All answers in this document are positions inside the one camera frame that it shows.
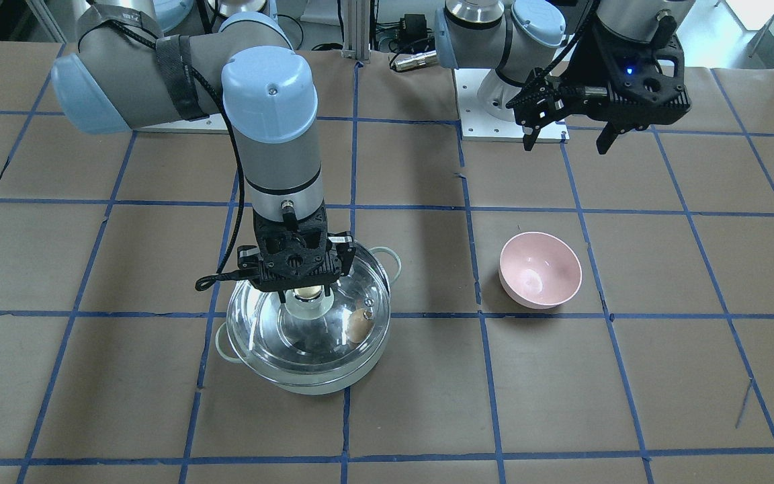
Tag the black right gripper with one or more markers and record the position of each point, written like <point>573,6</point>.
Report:
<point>345,252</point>

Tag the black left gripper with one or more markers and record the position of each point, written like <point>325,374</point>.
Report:
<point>593,62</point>

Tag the glass pot lid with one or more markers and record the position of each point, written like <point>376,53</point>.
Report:
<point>310,323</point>

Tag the brown egg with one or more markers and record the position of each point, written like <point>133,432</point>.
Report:
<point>358,326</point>

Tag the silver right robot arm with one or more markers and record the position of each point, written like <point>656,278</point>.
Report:
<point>126,75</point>

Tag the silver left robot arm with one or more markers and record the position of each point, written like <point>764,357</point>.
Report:
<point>507,41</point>

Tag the pink bowl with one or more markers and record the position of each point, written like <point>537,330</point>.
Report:
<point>539,271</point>

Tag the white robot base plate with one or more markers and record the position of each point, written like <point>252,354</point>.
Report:
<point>213,124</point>

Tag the aluminium frame post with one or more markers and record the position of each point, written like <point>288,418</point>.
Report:
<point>357,25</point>

